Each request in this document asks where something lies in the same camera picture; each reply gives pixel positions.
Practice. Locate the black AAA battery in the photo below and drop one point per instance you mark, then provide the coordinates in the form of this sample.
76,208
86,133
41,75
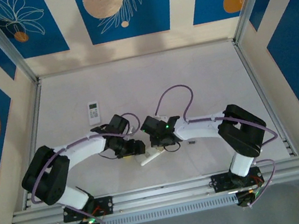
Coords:
191,142

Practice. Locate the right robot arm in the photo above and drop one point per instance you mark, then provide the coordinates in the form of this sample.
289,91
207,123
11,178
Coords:
198,128

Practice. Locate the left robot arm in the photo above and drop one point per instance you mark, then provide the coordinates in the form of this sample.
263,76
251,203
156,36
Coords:
81,150

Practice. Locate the right controller board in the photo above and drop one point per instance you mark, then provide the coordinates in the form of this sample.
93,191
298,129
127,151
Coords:
248,197

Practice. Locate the aluminium mounting rail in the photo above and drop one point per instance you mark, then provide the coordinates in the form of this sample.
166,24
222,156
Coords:
163,192

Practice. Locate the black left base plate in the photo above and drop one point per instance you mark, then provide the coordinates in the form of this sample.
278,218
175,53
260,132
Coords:
105,205

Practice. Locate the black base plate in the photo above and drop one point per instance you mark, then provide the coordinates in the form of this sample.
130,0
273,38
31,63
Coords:
105,205
222,182

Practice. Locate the aluminium table back rail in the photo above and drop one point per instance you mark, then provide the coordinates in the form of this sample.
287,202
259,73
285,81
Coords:
134,59

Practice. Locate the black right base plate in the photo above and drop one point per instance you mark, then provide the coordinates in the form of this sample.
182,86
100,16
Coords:
222,182

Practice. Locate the aluminium table side rail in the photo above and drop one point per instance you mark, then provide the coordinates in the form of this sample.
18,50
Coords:
35,129
258,89

